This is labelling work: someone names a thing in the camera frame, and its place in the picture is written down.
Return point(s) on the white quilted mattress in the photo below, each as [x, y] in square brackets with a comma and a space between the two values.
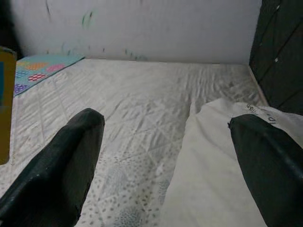
[146, 94]

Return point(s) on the white pillow with black lettering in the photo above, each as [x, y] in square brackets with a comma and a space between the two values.
[208, 165]

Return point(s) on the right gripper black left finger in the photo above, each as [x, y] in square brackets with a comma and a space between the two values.
[52, 179]

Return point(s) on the black tufted headboard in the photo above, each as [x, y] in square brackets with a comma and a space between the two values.
[279, 59]

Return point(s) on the yellow and blue children's book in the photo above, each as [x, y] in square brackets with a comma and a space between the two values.
[7, 106]

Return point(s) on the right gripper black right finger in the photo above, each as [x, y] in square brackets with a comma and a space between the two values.
[274, 177]

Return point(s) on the teal blanket with colourful shapes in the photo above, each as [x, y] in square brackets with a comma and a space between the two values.
[40, 71]

